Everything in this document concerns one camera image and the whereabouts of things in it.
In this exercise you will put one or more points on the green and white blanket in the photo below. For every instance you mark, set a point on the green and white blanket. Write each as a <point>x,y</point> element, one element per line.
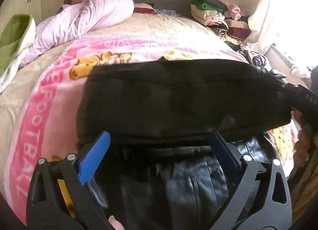
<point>17,37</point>

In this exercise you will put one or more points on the floral basket of clothes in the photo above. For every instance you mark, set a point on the floral basket of clothes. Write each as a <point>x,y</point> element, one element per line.
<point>256,59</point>

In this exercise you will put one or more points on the black leather jacket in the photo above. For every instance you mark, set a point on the black leather jacket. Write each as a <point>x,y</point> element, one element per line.
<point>160,171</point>

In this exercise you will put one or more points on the person's right hand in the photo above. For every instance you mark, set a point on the person's right hand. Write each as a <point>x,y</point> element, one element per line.
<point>306,138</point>

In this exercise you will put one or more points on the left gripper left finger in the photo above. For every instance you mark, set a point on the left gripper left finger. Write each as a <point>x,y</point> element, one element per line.
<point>58,198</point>

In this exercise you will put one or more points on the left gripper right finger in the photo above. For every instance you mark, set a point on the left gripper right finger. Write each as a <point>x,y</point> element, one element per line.
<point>261,198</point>

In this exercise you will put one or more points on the cream bed cover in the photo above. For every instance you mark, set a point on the cream bed cover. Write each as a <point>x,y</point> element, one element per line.
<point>16,94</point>

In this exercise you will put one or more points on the cream window curtain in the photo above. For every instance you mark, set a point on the cream window curtain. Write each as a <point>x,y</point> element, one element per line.
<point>261,36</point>

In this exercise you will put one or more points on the pile of folded clothes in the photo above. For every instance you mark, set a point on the pile of folded clothes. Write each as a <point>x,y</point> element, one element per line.
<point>226,20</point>

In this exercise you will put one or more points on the pink cartoon fleece blanket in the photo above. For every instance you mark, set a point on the pink cartoon fleece blanket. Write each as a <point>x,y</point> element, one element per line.
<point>46,125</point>

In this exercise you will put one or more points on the red and white pillow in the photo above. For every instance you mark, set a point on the red and white pillow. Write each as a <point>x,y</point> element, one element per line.
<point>144,8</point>

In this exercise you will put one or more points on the person's left hand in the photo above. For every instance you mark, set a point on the person's left hand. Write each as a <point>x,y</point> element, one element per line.
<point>116,224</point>

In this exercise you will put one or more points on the lilac quilted duvet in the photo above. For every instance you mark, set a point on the lilac quilted duvet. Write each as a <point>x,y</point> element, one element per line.
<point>74,21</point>

